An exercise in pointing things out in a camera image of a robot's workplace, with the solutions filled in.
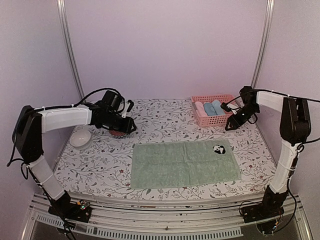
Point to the pink plastic basket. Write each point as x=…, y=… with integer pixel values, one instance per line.
x=210, y=121

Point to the rolled blue towel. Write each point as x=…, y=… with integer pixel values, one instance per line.
x=209, y=109

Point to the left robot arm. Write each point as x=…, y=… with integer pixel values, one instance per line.
x=109, y=113

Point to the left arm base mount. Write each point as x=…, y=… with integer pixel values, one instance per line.
x=71, y=211

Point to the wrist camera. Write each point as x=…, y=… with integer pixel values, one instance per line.
x=229, y=109
x=128, y=105

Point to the right aluminium frame post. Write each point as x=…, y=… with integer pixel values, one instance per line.
x=267, y=23

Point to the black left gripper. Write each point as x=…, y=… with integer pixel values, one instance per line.
x=127, y=126

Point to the aluminium frame post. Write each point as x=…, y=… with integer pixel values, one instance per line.
x=61, y=7
x=267, y=23

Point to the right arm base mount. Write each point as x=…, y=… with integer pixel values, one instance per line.
x=257, y=212

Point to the green panda towel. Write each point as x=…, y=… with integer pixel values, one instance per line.
x=183, y=164

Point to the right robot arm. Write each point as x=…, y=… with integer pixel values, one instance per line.
x=295, y=128

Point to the floral table mat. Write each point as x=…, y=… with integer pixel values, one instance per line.
x=104, y=169

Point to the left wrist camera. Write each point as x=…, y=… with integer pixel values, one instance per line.
x=128, y=105

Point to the front aluminium rail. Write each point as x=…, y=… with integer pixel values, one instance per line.
x=199, y=219

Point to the left aluminium frame post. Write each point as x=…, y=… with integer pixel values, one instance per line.
x=61, y=7

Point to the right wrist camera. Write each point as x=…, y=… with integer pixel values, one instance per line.
x=229, y=109

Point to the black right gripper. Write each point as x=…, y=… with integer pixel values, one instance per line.
x=236, y=122

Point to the white ceramic bowl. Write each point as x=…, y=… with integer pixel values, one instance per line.
x=81, y=140

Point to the light blue towel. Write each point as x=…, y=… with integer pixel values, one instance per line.
x=216, y=104

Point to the rolled pink towel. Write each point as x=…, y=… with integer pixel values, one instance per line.
x=200, y=109

